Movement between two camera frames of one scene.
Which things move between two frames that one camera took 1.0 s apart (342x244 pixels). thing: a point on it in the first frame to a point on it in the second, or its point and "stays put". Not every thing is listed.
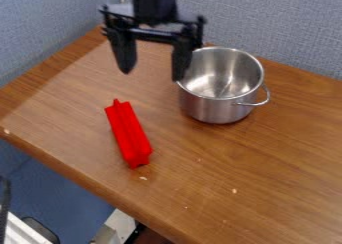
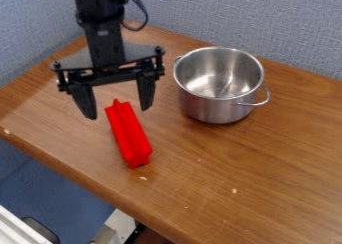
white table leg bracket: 118,228 stays put
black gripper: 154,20 to 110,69
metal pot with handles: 222,86 stays put
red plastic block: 129,133 stays put
